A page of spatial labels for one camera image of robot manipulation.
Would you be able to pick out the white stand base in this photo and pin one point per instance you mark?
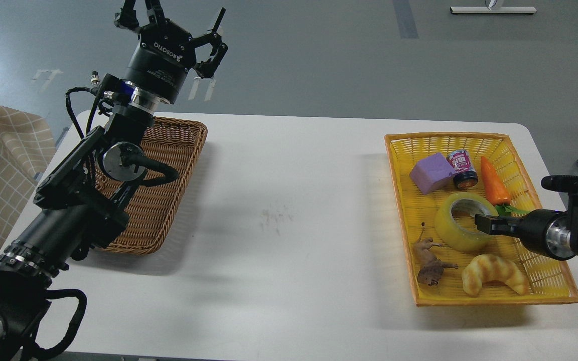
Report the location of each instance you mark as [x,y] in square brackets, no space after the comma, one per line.
[493,10]

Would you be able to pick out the yellow plastic basket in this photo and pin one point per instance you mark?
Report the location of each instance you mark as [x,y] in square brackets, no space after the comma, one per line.
[550,281]

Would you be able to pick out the brown toy lion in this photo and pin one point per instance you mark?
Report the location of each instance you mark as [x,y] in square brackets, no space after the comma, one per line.
[431,268]

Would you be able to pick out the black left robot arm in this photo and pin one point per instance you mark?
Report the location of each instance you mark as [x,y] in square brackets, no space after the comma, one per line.
[83,200]

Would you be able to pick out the orange toy carrot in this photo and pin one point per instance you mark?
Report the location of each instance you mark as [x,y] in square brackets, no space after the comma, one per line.
[506,189]

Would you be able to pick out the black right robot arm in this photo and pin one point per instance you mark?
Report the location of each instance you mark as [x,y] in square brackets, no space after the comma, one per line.
[566,184]

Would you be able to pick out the small pink can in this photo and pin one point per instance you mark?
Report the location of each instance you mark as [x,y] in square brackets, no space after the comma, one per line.
[465,175]

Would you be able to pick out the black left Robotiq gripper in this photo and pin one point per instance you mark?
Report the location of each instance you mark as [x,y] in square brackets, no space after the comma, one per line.
[162,59]

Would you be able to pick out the yellow tape roll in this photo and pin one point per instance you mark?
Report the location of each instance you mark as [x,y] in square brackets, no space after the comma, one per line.
[458,236]

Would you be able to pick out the brown wicker basket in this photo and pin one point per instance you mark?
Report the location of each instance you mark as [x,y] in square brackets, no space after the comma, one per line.
[177,143]

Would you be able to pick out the toy croissant bread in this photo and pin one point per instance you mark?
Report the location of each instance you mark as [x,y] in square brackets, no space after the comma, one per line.
[487,268]

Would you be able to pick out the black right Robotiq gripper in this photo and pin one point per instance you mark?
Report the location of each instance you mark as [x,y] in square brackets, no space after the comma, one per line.
[544,232]

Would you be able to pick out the purple foam block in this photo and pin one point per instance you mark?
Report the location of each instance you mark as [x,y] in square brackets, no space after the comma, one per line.
[432,173]

